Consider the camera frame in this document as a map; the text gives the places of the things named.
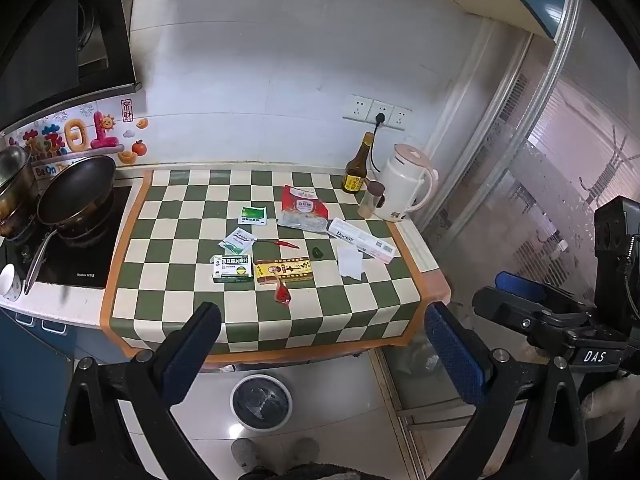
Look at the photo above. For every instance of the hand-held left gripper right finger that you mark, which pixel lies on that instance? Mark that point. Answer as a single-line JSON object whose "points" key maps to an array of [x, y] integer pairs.
{"points": [[455, 355]]}

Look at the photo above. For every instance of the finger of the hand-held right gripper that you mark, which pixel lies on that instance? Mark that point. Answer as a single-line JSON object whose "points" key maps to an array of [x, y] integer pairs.
{"points": [[500, 305], [520, 285]]}

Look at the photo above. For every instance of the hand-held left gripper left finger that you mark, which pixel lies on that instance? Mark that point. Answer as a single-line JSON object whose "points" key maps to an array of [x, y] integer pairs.
{"points": [[192, 345]]}

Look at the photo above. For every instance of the green white medicine box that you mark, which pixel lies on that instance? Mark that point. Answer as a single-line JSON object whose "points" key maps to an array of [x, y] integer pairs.
{"points": [[231, 268]]}

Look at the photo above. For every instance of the round grey trash bin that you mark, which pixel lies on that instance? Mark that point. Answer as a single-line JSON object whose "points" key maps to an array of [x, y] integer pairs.
{"points": [[261, 402]]}

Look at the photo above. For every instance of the yellow red box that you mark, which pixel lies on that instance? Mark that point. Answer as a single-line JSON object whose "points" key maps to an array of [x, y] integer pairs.
{"points": [[284, 271]]}

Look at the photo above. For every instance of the red chili pepper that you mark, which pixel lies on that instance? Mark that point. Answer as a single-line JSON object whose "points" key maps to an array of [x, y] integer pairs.
{"points": [[285, 245]]}

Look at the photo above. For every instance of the white tissue paper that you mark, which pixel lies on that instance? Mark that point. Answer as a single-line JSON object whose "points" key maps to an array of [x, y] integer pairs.
{"points": [[350, 262]]}

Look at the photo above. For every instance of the long white toothpaste box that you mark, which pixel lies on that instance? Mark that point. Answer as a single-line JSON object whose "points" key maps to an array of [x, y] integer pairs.
{"points": [[362, 240]]}

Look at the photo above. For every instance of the person's right forearm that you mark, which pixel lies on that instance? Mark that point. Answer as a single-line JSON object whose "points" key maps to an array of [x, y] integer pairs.
{"points": [[607, 395]]}

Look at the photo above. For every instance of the green white checkered tablecloth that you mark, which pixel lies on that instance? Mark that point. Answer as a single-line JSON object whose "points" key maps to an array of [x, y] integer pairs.
{"points": [[210, 305]]}

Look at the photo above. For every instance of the small red sachet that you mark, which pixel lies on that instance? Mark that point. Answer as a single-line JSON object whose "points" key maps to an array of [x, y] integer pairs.
{"points": [[282, 294]]}

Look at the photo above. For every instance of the glass sliding door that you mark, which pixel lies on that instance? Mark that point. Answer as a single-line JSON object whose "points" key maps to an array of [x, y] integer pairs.
{"points": [[550, 160]]}

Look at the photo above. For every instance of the grey fuzzy slipper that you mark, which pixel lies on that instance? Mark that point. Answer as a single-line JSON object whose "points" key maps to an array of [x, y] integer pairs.
{"points": [[245, 452]]}

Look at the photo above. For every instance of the black induction cooktop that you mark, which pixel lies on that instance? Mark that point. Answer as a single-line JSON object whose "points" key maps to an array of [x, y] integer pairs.
{"points": [[80, 260]]}

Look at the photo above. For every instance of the white electric kettle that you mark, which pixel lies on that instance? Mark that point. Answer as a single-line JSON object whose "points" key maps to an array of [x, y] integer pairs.
{"points": [[402, 185]]}

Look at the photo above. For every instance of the small dark green piece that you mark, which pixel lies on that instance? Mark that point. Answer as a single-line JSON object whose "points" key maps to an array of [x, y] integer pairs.
{"points": [[317, 252]]}

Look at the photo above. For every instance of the blue kitchen cabinet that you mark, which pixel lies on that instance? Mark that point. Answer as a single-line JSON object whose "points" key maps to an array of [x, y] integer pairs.
{"points": [[35, 390]]}

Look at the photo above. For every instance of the small clear spice jar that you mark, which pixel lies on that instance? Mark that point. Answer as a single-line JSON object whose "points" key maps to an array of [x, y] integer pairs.
{"points": [[370, 202]]}

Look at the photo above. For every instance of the red white snack bag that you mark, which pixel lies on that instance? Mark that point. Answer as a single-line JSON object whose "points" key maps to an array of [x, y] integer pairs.
{"points": [[302, 210]]}

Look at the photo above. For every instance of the white cup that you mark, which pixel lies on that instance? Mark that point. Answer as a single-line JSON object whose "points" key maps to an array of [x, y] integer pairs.
{"points": [[9, 282]]}

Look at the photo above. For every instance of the black wok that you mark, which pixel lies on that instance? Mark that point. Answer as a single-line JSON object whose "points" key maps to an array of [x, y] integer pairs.
{"points": [[75, 190]]}

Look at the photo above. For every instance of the brown sauce bottle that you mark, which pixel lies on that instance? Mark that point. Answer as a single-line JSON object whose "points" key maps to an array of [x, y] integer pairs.
{"points": [[356, 170]]}

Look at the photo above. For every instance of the steel cooking pot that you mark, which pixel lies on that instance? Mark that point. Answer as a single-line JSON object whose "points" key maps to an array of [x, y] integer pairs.
{"points": [[15, 180]]}

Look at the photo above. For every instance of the black range hood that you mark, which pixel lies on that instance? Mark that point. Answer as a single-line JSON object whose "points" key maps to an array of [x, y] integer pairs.
{"points": [[45, 25]]}

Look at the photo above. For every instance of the white wall socket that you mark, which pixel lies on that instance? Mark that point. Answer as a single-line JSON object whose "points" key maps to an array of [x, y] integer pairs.
{"points": [[401, 117], [356, 107], [385, 109]]}

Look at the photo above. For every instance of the colourful wall sticker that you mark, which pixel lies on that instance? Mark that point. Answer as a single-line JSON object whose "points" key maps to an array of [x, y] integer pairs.
{"points": [[80, 135]]}

